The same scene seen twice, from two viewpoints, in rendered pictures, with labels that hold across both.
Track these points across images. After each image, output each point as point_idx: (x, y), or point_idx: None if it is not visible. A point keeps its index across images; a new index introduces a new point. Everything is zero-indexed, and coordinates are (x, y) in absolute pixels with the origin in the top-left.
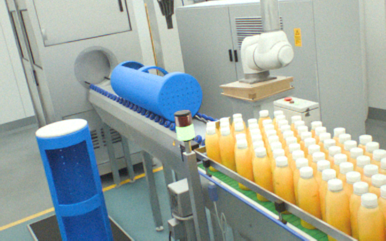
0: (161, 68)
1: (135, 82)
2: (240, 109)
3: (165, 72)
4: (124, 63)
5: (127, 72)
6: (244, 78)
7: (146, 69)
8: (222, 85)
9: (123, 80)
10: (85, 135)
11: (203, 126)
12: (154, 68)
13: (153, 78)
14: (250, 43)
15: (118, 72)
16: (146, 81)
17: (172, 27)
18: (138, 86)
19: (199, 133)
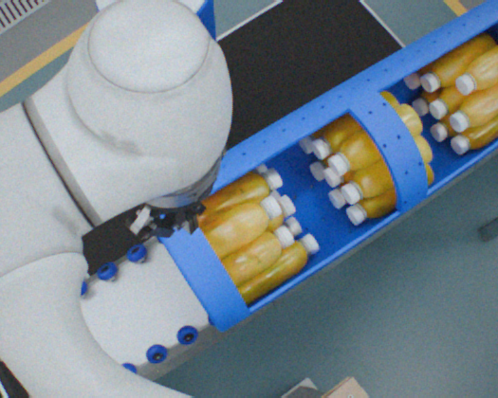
0: (393, 173)
1: (308, 104)
2: None
3: (396, 186)
4: None
5: (415, 54)
6: None
7: (361, 124)
8: (358, 386)
9: (395, 53)
10: None
11: (160, 331)
12: (378, 148)
13: (224, 172)
14: None
15: (460, 22)
16: (248, 146)
17: (188, 232)
18: (278, 120)
19: (110, 321)
